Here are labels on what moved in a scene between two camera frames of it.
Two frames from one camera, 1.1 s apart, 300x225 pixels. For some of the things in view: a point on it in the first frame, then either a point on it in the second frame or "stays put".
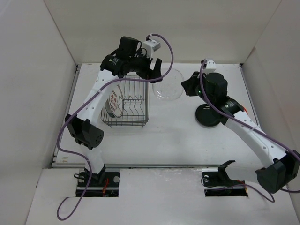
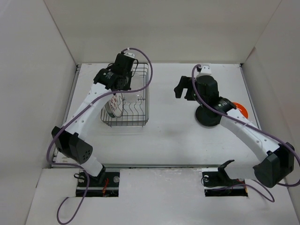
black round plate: x=206 y=116 stays put
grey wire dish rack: x=136 y=108 stays put
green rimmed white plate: x=108 y=108 stays put
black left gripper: x=148 y=73 -> x=128 y=86
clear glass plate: x=170 y=87 -> x=137 y=83
